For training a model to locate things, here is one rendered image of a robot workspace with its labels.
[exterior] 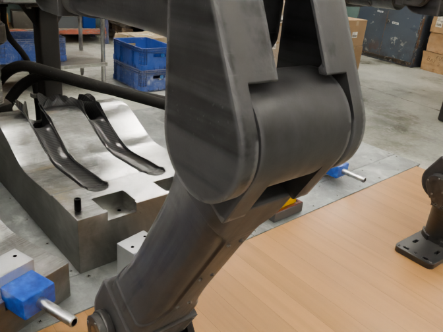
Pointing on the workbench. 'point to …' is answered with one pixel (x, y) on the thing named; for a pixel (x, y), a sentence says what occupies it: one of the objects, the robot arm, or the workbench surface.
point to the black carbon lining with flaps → (52, 143)
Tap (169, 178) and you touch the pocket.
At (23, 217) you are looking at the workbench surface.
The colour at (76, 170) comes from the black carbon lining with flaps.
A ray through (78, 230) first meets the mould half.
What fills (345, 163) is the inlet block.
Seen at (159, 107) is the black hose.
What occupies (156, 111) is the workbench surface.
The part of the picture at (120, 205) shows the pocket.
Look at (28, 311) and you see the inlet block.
